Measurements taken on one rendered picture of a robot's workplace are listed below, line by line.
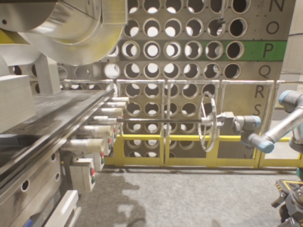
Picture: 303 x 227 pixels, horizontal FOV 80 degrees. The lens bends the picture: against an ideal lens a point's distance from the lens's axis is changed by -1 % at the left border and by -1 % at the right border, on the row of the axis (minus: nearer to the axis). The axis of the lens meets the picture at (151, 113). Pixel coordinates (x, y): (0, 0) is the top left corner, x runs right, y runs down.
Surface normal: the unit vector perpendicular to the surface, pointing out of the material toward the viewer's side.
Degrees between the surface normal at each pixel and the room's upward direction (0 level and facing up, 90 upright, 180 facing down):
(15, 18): 90
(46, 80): 90
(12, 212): 90
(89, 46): 90
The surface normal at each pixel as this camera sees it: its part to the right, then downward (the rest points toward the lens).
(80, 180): -0.03, 0.32
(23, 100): 1.00, 0.01
